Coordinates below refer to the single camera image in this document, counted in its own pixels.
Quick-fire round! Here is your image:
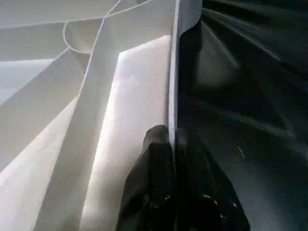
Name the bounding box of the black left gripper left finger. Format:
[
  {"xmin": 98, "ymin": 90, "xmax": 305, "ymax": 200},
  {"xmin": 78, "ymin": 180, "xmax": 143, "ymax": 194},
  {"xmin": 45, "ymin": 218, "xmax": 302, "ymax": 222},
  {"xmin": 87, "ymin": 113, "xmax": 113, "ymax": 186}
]
[{"xmin": 115, "ymin": 124, "xmax": 175, "ymax": 231}]

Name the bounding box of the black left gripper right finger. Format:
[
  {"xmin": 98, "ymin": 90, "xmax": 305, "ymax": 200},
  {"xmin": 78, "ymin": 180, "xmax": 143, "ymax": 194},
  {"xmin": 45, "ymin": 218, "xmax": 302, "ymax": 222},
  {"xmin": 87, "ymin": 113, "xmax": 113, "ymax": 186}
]
[{"xmin": 174, "ymin": 127, "xmax": 251, "ymax": 231}]

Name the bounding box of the white plastic table top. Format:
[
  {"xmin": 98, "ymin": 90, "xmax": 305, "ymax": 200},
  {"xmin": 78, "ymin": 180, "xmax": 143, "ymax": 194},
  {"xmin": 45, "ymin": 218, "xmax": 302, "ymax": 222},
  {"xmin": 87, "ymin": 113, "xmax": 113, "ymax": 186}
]
[{"xmin": 0, "ymin": 0, "xmax": 203, "ymax": 231}]

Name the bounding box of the black work mat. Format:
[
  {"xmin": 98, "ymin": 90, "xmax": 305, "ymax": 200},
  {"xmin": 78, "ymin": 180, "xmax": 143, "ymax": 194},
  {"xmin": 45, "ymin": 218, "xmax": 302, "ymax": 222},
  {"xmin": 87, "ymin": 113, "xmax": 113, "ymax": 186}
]
[{"xmin": 172, "ymin": 0, "xmax": 308, "ymax": 231}]

